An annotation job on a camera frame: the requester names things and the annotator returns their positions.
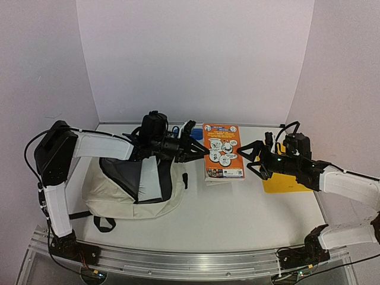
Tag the blue pencil case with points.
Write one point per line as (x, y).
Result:
(196, 133)

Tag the orange comic book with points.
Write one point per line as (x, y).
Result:
(222, 164)

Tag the cream white backpack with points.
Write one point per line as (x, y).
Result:
(110, 191)

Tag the palm leaf cover book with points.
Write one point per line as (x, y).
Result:
(149, 188)

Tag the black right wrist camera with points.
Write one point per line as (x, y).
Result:
(294, 144)

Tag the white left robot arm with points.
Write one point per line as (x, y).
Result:
(58, 146)

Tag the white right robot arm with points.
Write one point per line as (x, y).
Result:
(320, 176)

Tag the aluminium front rail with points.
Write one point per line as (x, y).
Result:
(186, 266)

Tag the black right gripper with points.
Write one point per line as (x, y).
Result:
(264, 161)

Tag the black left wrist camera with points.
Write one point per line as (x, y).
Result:
(153, 127)

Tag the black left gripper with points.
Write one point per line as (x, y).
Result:
(185, 152)

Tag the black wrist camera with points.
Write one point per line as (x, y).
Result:
(153, 127)
(294, 144)

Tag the yellow paper folder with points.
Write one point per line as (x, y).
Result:
(283, 184)

